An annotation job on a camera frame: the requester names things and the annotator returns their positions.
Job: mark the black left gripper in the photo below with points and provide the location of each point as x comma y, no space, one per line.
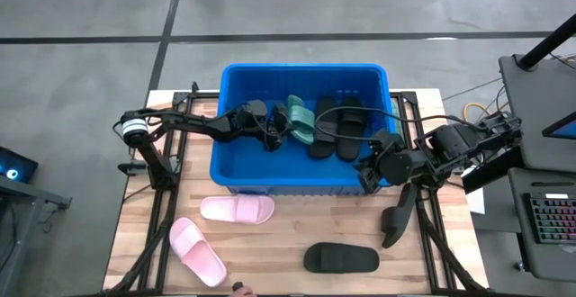
258,121

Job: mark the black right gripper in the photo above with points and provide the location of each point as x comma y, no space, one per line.
384,141

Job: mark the black foam slide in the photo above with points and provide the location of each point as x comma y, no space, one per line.
321,144
396,220
346,258
352,144

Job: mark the pink foam slide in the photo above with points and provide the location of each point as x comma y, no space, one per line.
198,254
234,209

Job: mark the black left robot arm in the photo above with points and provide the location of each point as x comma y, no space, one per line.
134,127

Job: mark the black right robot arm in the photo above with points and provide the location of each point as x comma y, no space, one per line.
454,144

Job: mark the blue plastic bin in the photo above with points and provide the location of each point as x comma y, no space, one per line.
270,166

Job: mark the black table clamp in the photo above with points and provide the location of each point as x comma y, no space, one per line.
130,168

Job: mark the grey workstation desk top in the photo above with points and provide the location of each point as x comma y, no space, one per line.
540,99

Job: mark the person's hand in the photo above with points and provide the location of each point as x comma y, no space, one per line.
245,292

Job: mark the black tablet screen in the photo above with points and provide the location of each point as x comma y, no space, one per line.
564,128

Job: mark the black backlit keyboard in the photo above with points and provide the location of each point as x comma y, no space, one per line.
555,220

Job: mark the black round pole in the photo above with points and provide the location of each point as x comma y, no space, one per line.
546,42

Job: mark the grey keyboard shelf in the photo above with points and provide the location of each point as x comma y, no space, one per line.
553,261

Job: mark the grey metal side desk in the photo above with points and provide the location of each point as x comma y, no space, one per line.
40,193

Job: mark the black monitor with blue glow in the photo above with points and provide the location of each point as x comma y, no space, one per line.
18,164

